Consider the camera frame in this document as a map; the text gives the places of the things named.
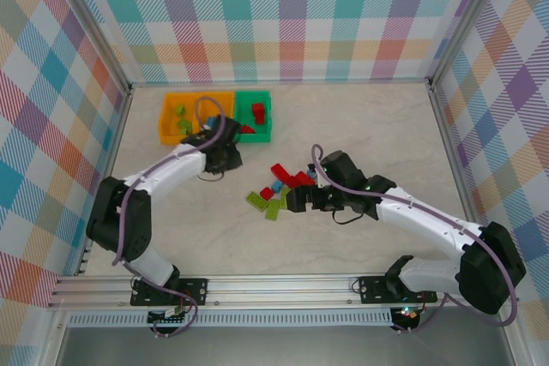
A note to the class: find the small blue lego brick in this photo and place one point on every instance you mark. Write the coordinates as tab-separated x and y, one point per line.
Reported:
278	187

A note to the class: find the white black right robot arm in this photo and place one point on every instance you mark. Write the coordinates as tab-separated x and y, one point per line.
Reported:
429	216

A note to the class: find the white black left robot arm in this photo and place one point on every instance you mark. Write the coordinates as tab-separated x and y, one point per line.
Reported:
167	171

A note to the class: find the orange plastic bin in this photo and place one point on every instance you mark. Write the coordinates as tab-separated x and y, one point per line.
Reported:
225	109
169	114

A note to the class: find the green plastic bin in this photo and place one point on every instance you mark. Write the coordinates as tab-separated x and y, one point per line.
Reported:
244	109

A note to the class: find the small green lego brick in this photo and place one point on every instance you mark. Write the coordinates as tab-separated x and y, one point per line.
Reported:
185	127

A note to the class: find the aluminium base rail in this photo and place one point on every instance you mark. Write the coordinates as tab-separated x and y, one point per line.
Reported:
279	291

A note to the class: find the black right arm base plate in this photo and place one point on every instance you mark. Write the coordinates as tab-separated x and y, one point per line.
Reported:
373	289

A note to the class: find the aluminium table edge rail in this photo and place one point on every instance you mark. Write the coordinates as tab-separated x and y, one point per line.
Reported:
456	169
107	160

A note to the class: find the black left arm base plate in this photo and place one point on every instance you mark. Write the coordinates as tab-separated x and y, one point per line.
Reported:
195	293

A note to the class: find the aluminium frame post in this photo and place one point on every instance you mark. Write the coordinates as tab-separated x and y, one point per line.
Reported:
98	19
56	340
464	19

